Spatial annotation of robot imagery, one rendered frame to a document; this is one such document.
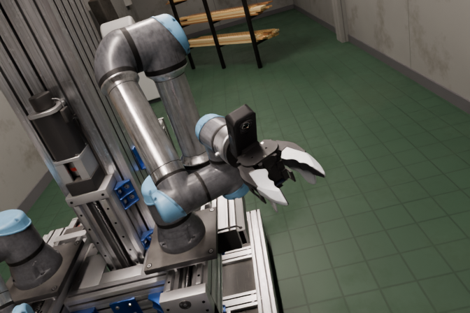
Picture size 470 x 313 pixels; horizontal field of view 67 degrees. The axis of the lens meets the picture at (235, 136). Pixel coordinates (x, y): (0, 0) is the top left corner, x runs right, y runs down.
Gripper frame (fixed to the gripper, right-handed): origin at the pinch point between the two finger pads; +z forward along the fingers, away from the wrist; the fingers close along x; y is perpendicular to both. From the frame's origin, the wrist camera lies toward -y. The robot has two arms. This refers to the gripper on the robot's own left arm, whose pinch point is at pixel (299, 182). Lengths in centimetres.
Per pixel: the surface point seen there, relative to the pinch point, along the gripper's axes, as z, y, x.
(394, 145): -153, 170, -167
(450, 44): -167, 127, -267
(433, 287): -47, 157, -72
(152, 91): -536, 136, -62
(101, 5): -688, -6, -79
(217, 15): -557, 83, -228
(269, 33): -480, 133, -271
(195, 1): -987, 104, -360
